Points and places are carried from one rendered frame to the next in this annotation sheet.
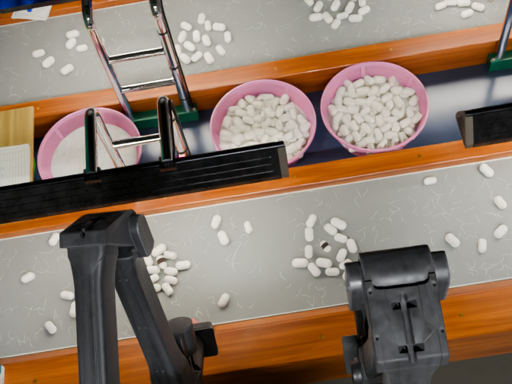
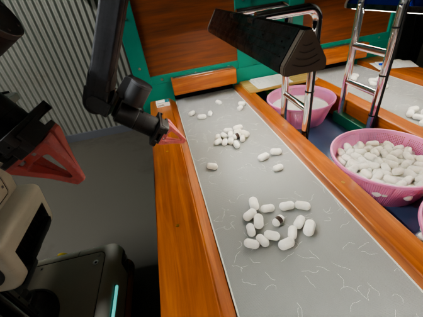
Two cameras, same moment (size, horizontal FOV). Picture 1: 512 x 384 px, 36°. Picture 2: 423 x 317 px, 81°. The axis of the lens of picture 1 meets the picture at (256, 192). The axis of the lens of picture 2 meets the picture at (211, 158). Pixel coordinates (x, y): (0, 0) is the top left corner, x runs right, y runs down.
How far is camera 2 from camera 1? 1.42 m
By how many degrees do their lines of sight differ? 54
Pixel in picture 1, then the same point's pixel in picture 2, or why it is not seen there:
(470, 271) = not seen: outside the picture
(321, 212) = (318, 214)
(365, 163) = (407, 240)
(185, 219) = (273, 140)
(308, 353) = (162, 218)
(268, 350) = (168, 192)
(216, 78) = (406, 125)
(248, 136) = (367, 155)
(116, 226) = not seen: outside the picture
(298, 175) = (346, 185)
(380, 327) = not seen: outside the picture
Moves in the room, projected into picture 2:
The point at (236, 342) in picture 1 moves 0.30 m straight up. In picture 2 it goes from (176, 174) to (146, 64)
